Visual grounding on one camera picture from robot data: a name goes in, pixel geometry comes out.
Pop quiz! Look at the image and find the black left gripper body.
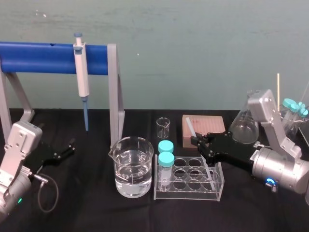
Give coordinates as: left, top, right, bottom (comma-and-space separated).
25, 141, 61, 175

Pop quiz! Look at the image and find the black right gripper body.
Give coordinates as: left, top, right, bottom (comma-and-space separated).
204, 131, 257, 175

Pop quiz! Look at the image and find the brown pipette tip box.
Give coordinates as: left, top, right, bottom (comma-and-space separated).
182, 114, 226, 149

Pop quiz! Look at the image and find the glass conical flask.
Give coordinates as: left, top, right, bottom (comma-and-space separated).
228, 90, 260, 145

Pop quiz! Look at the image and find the teal capped sample tube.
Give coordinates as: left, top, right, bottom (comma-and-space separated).
157, 151, 175, 192
281, 98, 295, 121
289, 103, 299, 126
297, 102, 309, 121
157, 140, 175, 155

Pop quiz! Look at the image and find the clear acrylic tube rack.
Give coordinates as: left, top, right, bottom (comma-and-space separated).
153, 155, 225, 202

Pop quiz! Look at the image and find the small empty glass beaker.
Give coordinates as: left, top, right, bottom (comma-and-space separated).
155, 117, 171, 139

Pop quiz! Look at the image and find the black table cloth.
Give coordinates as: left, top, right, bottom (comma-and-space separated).
0, 107, 309, 232

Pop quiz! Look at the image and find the grey stand leg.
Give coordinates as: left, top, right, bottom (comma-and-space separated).
0, 71, 36, 140
107, 43, 126, 148

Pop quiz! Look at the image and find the large glass beaker with water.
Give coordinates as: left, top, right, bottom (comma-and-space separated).
108, 136, 155, 198

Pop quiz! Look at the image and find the thin wooden stick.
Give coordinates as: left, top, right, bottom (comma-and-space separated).
276, 73, 281, 112

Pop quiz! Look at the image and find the white pipette blue tip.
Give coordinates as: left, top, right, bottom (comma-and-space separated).
73, 32, 91, 132

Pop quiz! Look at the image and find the blue stand bar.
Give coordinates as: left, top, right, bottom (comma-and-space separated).
0, 41, 108, 76

